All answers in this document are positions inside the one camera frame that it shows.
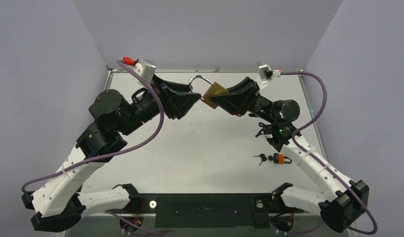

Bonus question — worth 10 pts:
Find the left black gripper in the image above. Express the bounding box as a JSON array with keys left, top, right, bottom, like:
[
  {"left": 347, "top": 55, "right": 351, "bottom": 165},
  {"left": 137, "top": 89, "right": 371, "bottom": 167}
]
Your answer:
[{"left": 119, "top": 73, "right": 201, "bottom": 136}]

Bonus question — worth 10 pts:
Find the brass padlock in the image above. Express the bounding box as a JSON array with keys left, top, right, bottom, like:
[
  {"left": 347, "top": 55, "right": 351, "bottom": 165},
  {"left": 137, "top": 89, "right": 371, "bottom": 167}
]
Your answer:
[{"left": 188, "top": 75, "right": 229, "bottom": 109}]

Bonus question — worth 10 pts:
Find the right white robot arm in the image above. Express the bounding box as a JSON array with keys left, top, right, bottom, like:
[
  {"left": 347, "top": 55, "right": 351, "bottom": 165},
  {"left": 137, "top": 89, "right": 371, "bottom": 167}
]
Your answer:
[{"left": 209, "top": 78, "right": 369, "bottom": 233}]

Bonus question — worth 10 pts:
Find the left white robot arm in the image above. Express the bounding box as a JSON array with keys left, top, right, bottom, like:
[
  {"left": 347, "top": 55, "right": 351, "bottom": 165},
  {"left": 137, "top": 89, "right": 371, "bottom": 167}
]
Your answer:
[{"left": 22, "top": 76, "right": 201, "bottom": 233}]

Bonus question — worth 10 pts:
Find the orange black padlock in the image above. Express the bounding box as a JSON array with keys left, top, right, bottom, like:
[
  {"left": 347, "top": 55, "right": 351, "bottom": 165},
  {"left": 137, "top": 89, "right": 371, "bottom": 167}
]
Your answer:
[{"left": 273, "top": 153, "right": 292, "bottom": 164}]

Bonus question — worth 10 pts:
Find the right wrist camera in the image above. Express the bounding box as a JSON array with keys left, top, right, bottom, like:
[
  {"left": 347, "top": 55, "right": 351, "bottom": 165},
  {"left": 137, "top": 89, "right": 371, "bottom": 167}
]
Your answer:
[{"left": 255, "top": 62, "right": 282, "bottom": 90}]

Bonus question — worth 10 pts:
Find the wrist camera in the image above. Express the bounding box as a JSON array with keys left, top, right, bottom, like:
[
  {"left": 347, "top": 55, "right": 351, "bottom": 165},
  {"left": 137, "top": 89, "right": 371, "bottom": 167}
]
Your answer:
[
  {"left": 255, "top": 62, "right": 282, "bottom": 90},
  {"left": 133, "top": 58, "right": 156, "bottom": 83}
]

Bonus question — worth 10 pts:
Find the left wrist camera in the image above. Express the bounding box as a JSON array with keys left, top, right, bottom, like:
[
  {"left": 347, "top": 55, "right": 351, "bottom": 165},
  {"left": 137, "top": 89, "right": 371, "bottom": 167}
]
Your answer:
[{"left": 133, "top": 58, "right": 156, "bottom": 83}]

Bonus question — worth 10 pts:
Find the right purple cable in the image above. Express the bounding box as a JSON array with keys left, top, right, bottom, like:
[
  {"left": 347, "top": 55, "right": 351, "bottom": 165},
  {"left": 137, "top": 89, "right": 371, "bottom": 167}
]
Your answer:
[{"left": 280, "top": 71, "right": 378, "bottom": 236}]

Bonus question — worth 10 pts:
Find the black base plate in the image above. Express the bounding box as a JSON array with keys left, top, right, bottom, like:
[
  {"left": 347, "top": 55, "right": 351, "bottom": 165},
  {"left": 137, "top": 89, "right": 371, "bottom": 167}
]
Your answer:
[{"left": 114, "top": 193, "right": 301, "bottom": 229}]

